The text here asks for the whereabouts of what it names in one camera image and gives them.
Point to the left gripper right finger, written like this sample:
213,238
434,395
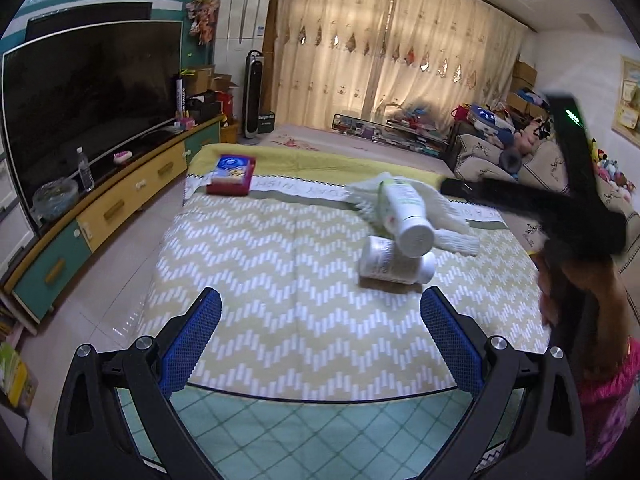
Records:
547,439

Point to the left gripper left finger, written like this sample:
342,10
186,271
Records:
91,437

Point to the white foam sheet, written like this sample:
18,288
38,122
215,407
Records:
452,233

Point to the white green label bottle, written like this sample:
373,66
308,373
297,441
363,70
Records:
403,214

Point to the person right hand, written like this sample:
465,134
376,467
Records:
575,284

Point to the pile of plush toys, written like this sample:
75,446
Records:
605,159

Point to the beige sectional sofa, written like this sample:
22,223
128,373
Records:
473,158

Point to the framed flower picture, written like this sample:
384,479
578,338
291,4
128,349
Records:
627,109

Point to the yellow teal tv cabinet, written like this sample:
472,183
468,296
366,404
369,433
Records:
44,269

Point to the cardboard boxes stack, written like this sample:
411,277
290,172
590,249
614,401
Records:
522,96

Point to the glass low table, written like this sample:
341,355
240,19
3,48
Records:
410,131

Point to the yellow chevron table cloth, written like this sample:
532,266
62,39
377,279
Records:
312,373

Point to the glass bowl on cabinet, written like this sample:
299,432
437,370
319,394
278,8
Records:
55,198

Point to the clear water bottle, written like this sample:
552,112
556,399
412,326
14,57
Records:
84,170

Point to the red tissue box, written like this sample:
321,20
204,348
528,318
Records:
231,176

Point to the floral beige floor mat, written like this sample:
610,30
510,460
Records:
292,136

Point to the beige embroidered curtain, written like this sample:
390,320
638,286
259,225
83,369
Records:
373,58

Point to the large black television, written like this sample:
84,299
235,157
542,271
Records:
92,87

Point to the black tower fan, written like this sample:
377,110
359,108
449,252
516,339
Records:
254,70

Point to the white air conditioner unit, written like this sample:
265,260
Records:
241,26

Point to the artificial flower decoration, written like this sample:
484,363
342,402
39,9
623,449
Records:
202,15

